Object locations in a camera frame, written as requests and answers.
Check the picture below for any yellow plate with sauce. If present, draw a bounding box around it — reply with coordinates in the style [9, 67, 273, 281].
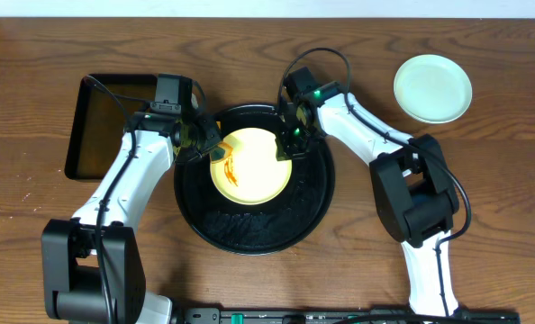
[210, 128, 293, 205]

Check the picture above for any mint plate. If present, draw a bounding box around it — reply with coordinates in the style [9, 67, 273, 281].
[397, 98, 471, 124]
[394, 54, 473, 102]

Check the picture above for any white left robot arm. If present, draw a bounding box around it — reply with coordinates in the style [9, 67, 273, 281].
[41, 112, 222, 323]

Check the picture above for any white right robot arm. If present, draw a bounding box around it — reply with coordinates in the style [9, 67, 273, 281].
[277, 88, 465, 317]

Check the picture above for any black rectangular water tray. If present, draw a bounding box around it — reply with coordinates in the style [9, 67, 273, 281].
[64, 74, 157, 181]

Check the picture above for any round black serving tray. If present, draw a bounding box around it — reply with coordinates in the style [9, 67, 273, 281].
[173, 103, 336, 257]

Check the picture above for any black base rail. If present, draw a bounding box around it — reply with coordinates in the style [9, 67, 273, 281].
[169, 308, 521, 324]

